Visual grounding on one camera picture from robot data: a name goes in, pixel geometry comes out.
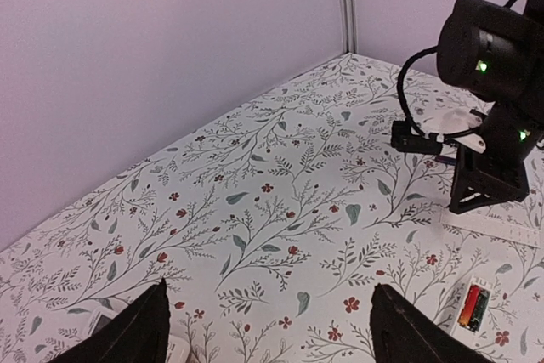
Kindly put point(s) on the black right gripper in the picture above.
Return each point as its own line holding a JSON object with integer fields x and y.
{"x": 497, "y": 55}

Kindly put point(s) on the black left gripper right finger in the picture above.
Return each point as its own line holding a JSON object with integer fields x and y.
{"x": 402, "y": 333}

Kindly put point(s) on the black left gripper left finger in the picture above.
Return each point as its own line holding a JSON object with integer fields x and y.
{"x": 138, "y": 334}

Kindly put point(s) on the black AAA battery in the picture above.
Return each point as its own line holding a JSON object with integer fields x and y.
{"x": 477, "y": 315}

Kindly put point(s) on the red AAA battery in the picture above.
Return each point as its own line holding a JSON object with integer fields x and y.
{"x": 469, "y": 305}

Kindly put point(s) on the white slim remote control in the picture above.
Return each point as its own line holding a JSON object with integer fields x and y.
{"x": 448, "y": 319}

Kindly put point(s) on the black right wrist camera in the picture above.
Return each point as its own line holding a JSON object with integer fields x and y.
{"x": 403, "y": 140}

